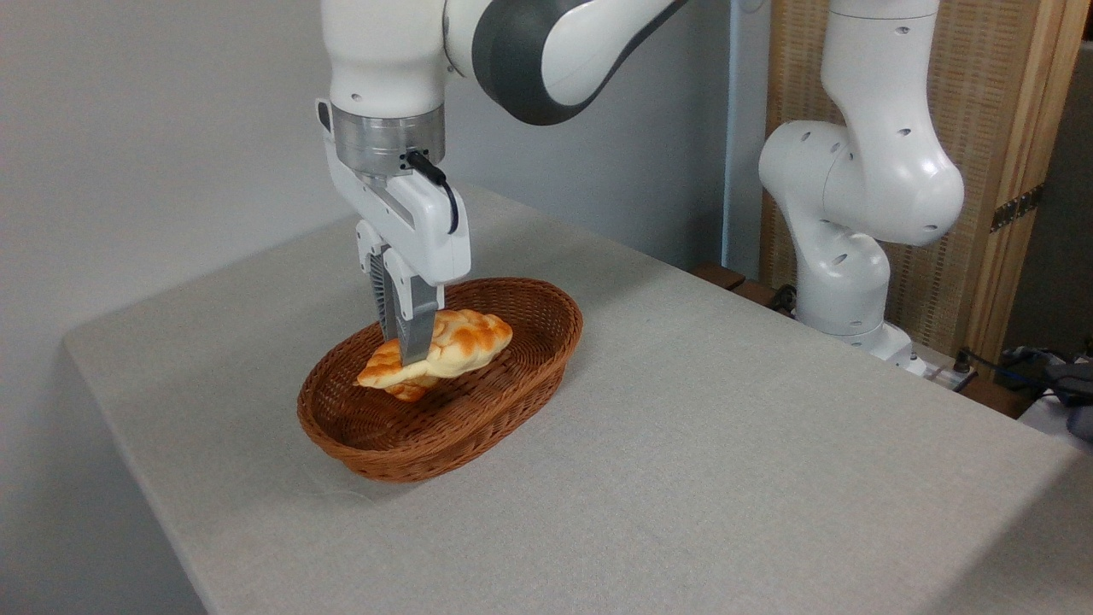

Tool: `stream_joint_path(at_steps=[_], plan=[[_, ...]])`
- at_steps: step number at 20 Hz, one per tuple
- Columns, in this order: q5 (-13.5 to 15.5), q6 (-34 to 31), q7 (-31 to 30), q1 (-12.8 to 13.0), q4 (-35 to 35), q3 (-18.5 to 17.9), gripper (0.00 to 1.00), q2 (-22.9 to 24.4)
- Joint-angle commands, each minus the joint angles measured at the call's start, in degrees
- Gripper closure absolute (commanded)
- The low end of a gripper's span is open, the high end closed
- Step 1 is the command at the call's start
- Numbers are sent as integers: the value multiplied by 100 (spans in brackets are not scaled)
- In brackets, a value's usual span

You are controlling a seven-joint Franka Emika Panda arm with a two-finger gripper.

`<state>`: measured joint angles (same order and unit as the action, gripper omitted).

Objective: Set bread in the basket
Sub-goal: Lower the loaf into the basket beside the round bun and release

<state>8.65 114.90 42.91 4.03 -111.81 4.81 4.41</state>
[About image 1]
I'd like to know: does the white power strip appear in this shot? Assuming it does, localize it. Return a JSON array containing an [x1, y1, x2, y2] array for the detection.
[[905, 357, 979, 395]]

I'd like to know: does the grey linen tablecloth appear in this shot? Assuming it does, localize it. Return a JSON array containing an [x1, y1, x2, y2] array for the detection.
[[61, 184, 1093, 615]]

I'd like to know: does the round golden bread roll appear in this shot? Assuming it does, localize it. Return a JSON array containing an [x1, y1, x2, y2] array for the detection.
[[383, 379, 442, 404]]

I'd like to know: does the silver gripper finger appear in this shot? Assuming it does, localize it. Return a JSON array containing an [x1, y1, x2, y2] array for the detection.
[[355, 220, 399, 343], [382, 246, 446, 367]]

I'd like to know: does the black power cable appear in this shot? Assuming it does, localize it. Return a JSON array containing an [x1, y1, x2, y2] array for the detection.
[[951, 345, 1093, 404]]

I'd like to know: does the dark grey bundled device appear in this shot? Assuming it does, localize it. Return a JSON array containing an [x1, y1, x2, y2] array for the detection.
[[1006, 343, 1093, 443]]

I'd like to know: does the brown wicker basket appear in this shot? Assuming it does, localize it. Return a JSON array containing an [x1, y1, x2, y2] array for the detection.
[[296, 277, 585, 485]]

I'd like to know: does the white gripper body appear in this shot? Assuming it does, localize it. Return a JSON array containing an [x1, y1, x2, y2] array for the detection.
[[315, 97, 472, 288]]

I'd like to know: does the pale blue vertical post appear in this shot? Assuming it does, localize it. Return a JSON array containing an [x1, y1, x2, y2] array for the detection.
[[721, 0, 774, 279]]

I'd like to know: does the dark metal screen hinge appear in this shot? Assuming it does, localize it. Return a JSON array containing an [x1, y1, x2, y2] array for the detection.
[[990, 183, 1045, 234]]

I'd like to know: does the wooden rattan folding screen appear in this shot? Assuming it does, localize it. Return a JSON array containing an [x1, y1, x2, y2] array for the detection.
[[758, 0, 1093, 370]]

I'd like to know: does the long braided bread loaf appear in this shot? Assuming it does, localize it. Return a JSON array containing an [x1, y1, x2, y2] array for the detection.
[[355, 308, 515, 392]]

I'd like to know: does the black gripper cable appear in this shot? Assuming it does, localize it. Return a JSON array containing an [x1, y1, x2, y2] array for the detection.
[[403, 149, 461, 236]]

